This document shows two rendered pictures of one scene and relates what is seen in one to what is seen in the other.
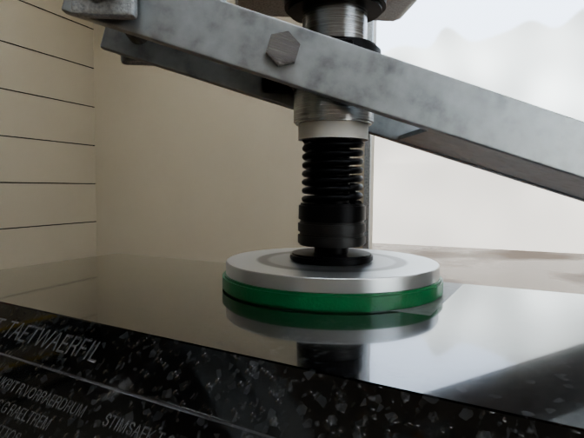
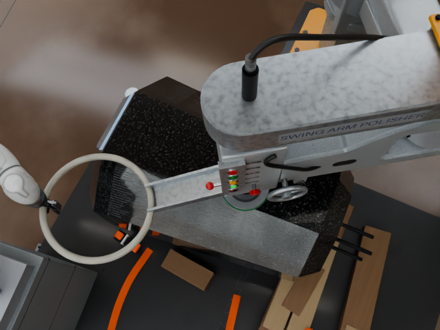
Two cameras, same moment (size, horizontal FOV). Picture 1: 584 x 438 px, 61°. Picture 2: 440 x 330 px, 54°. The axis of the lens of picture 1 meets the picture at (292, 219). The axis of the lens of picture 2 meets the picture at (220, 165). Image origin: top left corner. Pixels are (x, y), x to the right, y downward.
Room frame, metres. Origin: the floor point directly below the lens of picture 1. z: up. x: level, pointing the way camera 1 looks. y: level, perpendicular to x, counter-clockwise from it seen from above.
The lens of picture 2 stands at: (1.04, -0.11, 2.75)
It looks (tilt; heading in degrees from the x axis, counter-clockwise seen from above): 71 degrees down; 183
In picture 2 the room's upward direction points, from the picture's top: 8 degrees counter-clockwise
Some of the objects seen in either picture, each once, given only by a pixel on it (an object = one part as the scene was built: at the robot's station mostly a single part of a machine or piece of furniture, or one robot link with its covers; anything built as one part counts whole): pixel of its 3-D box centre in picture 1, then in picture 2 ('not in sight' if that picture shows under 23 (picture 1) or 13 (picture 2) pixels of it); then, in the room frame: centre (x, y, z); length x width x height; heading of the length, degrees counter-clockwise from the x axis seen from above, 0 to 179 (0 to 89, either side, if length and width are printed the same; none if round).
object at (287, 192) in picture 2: not in sight; (285, 184); (0.62, 0.09, 1.25); 0.15 x 0.10 x 0.15; 95
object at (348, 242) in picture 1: (331, 238); not in sight; (0.51, -0.04, 0.92); 0.07 x 0.07 x 0.01
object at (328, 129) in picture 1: (333, 122); not in sight; (0.51, -0.04, 1.04); 0.07 x 0.07 x 0.04
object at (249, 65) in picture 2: not in sight; (249, 78); (0.51, -0.04, 1.83); 0.04 x 0.04 x 0.17
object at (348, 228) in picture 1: (331, 227); not in sight; (0.51, -0.04, 0.93); 0.07 x 0.07 x 0.01
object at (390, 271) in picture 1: (331, 265); (245, 186); (0.51, -0.04, 0.89); 0.21 x 0.21 x 0.01
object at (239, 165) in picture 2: not in sight; (232, 177); (0.63, -0.10, 1.42); 0.08 x 0.03 x 0.28; 95
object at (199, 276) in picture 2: not in sight; (188, 270); (0.77, -0.40, 0.07); 0.30 x 0.12 x 0.12; 57
